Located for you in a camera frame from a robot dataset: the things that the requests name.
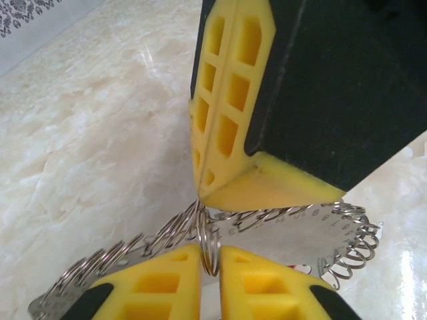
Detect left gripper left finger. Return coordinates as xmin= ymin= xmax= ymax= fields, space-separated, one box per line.
xmin=59 ymin=243 xmax=205 ymax=320

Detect keys with red tags bunch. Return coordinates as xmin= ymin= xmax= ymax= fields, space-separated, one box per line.
xmin=285 ymin=263 xmax=313 ymax=274

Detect metal oval keyring plate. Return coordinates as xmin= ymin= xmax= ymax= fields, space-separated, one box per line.
xmin=28 ymin=198 xmax=384 ymax=320

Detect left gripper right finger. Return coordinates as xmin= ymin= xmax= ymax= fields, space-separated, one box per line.
xmin=218 ymin=245 xmax=363 ymax=320

